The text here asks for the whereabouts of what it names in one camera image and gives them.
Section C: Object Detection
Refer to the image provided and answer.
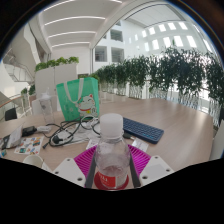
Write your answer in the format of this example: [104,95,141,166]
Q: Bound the black tangled cables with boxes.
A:
[42,114,101,149]

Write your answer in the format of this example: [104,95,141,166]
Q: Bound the white cabinet with plants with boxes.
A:
[34,56,80,116]

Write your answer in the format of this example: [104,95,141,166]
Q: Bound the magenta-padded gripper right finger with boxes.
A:
[128,143,175,188]

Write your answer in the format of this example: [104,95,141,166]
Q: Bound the brown planter with plants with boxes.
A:
[20,84,36,104]

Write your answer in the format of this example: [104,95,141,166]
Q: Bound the ceiling light strips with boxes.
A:
[43,0,124,48]

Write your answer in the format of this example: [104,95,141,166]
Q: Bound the clear red-labelled water bottle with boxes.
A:
[94,113,131,190]

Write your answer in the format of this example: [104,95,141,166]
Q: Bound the white paper packet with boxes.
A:
[131,138,149,153]

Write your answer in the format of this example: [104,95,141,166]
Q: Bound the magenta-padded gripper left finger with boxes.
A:
[53,145,98,189]

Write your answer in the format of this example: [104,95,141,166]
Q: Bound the black charger block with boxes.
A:
[21,125,38,137]

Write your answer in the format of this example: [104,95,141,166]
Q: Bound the tall clear plastic jug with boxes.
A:
[39,88,56,126]

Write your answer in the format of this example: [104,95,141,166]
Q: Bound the row of green plants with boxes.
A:
[89,46,224,114]

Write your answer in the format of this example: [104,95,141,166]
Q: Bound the green tote bag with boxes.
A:
[55,77,101,122]

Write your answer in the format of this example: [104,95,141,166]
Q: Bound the colourful sticker sheet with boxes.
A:
[13,134,45,155]

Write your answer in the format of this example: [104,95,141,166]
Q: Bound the black chair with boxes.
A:
[4,107,18,122]

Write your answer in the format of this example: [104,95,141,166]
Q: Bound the dark blue keyboard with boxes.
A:
[122,117,165,145]

